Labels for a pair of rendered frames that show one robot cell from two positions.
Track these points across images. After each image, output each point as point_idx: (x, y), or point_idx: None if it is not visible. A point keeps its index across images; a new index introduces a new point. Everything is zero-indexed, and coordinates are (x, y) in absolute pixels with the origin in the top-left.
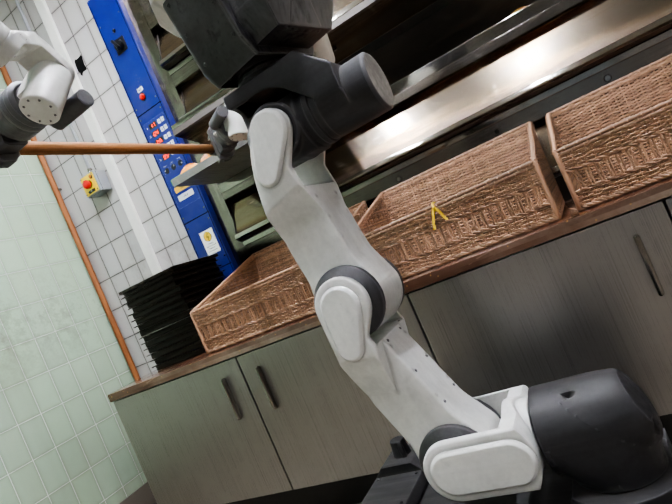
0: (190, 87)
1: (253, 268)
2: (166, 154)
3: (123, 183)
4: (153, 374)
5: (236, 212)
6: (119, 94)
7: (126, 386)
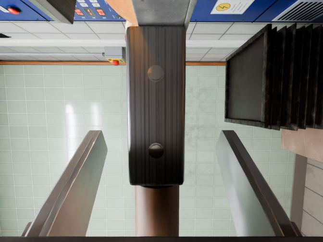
0: None
1: None
2: (98, 11)
3: (119, 41)
4: (307, 134)
5: None
6: (21, 21)
7: (290, 142)
